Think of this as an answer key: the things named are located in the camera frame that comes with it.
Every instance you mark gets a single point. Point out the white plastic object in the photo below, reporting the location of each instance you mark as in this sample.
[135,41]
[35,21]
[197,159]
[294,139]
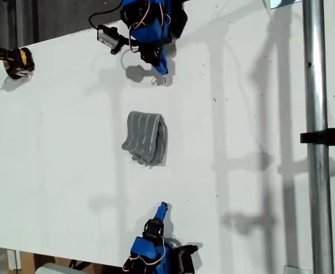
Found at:
[50,269]

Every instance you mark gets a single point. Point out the grey white-striped towel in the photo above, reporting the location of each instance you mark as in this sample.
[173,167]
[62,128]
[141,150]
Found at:
[144,134]

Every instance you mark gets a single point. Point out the black camera stalk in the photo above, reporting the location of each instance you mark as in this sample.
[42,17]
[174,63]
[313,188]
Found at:
[117,48]

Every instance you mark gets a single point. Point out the yellow black power drill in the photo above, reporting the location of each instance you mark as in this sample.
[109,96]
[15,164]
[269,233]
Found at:
[19,61]

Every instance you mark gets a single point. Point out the grey metal table leg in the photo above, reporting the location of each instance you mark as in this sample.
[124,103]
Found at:
[13,259]

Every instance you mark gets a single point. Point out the brown cardboard box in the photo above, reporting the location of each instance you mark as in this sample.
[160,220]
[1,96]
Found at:
[27,262]

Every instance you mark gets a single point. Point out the steel post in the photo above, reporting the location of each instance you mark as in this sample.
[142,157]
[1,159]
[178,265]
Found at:
[316,85]

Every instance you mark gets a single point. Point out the silver black camera box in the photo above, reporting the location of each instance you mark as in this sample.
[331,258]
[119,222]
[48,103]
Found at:
[107,35]

